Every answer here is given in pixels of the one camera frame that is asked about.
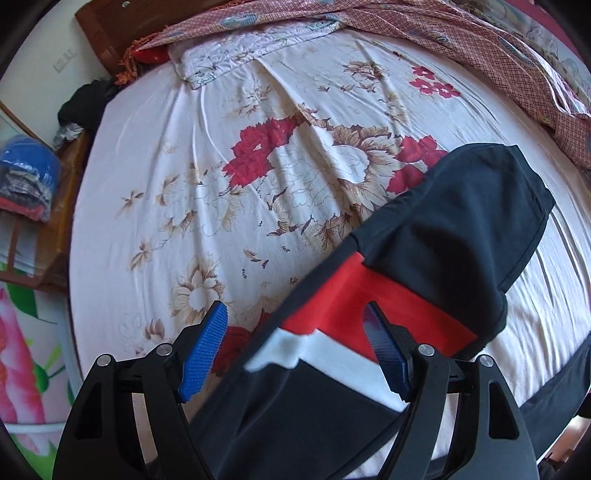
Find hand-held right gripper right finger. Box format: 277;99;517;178
362;301;541;480

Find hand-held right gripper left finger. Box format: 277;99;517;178
52;301;229;480

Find black pants red white stripes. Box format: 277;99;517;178
189;143;556;480

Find floral printed wardrobe door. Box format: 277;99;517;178
0;263;75;462

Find wooden chair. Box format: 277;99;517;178
0;129;90;289

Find white floral bed sheet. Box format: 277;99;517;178
69;23;591;480

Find grey patterned cloth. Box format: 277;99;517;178
53;122;84;148

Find blue bag of clothes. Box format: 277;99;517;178
0;135;63;222

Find dark clothes pile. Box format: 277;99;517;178
56;78;122;139

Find pale floral pillowcase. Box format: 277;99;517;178
173;23;352;88

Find red fringed pillow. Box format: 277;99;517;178
115;39;171;84

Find pink checkered quilt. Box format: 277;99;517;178
139;0;591;167

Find wooden bed headboard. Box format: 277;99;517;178
75;0;232;77

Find cartoon printed board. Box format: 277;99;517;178
503;0;591;75

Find white wall socket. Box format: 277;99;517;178
53;47;77;72

